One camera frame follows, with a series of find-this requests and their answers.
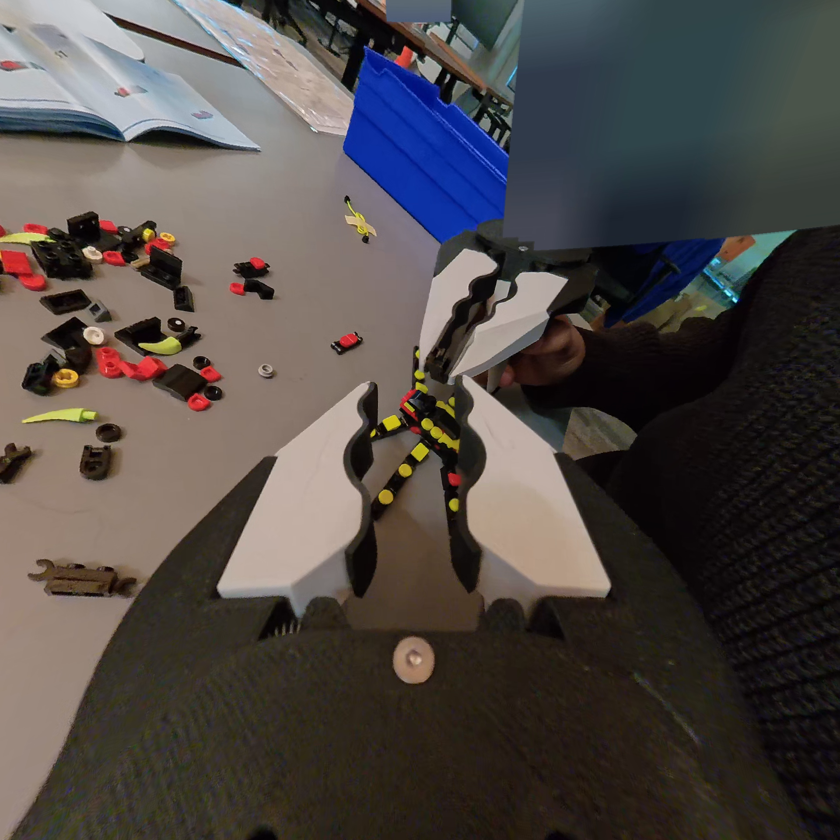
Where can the yellow tan lego piece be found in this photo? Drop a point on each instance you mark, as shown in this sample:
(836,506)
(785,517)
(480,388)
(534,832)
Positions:
(359,223)

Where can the red black lego subassembly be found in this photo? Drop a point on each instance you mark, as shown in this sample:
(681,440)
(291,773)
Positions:
(346,342)

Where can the printed paper sheet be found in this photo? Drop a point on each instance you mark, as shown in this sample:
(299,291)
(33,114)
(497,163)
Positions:
(282,65)

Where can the orange traffic cone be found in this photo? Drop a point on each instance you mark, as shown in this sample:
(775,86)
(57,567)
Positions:
(404,59)

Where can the pile of loose lego pieces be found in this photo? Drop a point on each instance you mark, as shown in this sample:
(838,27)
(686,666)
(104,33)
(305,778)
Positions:
(72,256)

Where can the black yellow lego spider model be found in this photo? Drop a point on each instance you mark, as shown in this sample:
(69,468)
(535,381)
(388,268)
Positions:
(426,420)

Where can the lego instruction booklet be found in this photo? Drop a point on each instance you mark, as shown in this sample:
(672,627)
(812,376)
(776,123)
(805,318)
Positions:
(131,98)

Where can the small red black lego part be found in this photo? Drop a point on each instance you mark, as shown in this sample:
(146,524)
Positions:
(259,289)

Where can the blue plastic bin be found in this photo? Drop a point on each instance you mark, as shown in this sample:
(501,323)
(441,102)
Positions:
(420,151)

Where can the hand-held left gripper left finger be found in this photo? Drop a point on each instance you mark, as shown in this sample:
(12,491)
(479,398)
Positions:
(295,525)

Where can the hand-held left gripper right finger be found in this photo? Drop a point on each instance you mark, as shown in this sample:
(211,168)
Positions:
(538,525)

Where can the black lego bracket red slope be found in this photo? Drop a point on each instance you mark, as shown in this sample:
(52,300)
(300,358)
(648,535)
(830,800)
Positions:
(249,268)

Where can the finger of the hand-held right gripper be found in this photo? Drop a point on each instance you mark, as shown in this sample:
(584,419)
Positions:
(518,321)
(453,282)

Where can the person's right hand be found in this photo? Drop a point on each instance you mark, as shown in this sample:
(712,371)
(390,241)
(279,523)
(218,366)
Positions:
(558,354)

